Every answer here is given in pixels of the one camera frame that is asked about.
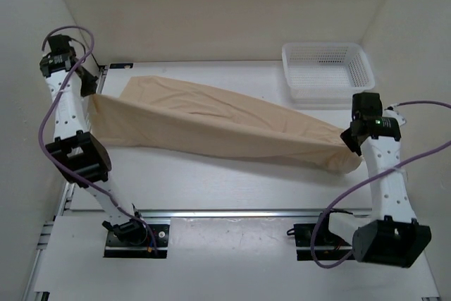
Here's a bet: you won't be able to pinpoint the aluminium rail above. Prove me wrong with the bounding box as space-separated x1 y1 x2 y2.
24 68 416 301

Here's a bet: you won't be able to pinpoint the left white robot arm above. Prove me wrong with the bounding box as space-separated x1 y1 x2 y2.
39 35 149 245

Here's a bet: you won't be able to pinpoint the white plastic basket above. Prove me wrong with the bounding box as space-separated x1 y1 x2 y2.
282 42 375 103

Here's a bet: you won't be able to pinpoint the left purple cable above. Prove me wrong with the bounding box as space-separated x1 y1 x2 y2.
37 25 159 258

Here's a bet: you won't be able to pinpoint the beige trousers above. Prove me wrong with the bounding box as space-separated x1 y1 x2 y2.
89 76 362 173

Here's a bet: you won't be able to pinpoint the black corner bracket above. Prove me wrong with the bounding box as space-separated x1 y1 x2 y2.
109 63 134 69

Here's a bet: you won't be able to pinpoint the purple cable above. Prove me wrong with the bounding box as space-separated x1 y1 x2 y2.
310 100 451 269
37 25 159 258

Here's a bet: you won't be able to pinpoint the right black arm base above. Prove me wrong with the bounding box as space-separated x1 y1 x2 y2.
287 214 364 262

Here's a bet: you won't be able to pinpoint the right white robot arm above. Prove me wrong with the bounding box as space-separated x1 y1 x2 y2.
316 92 431 268

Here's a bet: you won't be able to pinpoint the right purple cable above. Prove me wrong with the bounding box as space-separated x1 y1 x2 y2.
310 100 451 269

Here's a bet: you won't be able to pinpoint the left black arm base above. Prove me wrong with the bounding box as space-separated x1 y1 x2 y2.
102 220 170 259

